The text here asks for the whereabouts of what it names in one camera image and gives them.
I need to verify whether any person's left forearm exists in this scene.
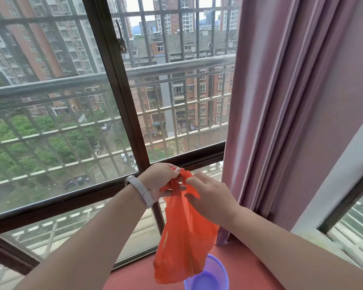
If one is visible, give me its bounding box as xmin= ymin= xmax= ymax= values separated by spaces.
xmin=14 ymin=184 xmax=148 ymax=290

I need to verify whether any pink curtain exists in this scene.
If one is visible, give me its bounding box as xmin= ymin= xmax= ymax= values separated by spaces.
xmin=216 ymin=0 xmax=363 ymax=246

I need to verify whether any metal safety railing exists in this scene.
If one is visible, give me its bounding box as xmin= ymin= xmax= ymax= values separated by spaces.
xmin=0 ymin=0 xmax=241 ymax=269

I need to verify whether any person's right hand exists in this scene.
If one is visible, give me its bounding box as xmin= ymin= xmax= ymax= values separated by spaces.
xmin=184 ymin=172 xmax=241 ymax=229

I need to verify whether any white wristband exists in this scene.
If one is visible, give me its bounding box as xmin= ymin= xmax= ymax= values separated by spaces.
xmin=125 ymin=175 xmax=155 ymax=209

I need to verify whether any orange plastic bag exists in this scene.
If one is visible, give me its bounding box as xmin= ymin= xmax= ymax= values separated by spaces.
xmin=153 ymin=167 xmax=220 ymax=284

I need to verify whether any person's right forearm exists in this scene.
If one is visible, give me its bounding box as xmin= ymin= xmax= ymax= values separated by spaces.
xmin=228 ymin=207 xmax=363 ymax=290

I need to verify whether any person's left hand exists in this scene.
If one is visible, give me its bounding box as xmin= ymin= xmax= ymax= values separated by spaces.
xmin=138 ymin=163 xmax=187 ymax=203

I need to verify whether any dark brown window frame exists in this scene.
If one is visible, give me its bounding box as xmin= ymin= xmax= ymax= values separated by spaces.
xmin=0 ymin=0 xmax=227 ymax=276

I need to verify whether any purple plastic basket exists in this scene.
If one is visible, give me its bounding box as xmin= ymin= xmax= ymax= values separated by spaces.
xmin=184 ymin=254 xmax=229 ymax=290

